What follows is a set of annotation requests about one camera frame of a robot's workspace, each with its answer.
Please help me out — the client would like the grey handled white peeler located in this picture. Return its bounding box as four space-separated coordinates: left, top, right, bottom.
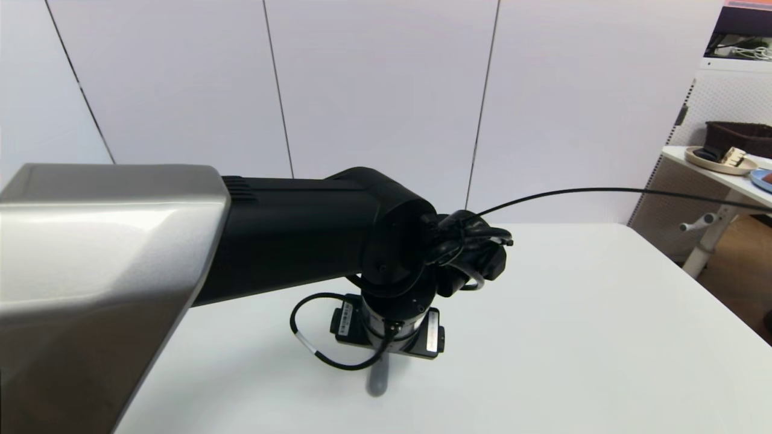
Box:
367 354 392 397

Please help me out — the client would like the beige round plate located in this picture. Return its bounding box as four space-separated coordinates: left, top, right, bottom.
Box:
684 146 759 177

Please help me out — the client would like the white side table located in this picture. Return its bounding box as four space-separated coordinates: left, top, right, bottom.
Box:
661 145 772 279

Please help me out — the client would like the white pegboard panel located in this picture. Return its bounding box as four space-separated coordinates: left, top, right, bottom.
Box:
627 59 772 266

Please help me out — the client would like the black woven basket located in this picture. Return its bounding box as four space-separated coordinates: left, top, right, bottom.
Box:
704 121 772 159

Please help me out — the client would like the black looped cable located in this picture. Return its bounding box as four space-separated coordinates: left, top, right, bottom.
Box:
289 292 402 371

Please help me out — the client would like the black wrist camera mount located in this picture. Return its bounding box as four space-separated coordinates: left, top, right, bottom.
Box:
431 209 514 298

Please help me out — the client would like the thin black long cable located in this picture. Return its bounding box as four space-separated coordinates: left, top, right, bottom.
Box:
475 187 772 219

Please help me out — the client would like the white cable bundle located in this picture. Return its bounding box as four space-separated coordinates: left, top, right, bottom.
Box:
727 46 772 62

